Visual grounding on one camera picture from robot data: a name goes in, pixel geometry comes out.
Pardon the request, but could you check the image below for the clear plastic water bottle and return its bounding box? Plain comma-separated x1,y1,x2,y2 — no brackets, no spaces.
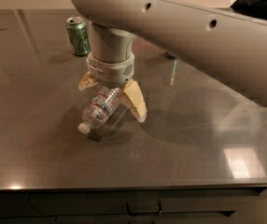
78,87,121,134

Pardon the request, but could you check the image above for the blue energy drink can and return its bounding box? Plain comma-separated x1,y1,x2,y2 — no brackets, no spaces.
164,52,176,59

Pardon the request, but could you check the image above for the black drawer handle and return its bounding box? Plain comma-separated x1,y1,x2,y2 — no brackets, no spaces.
126,200,162,217

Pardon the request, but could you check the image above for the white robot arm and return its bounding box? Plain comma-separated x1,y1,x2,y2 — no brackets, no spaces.
71,0,267,119

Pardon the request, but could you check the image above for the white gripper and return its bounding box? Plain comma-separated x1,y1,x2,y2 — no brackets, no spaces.
78,52,148,122

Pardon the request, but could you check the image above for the green soda can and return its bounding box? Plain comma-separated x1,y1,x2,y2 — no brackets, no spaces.
66,16,90,56

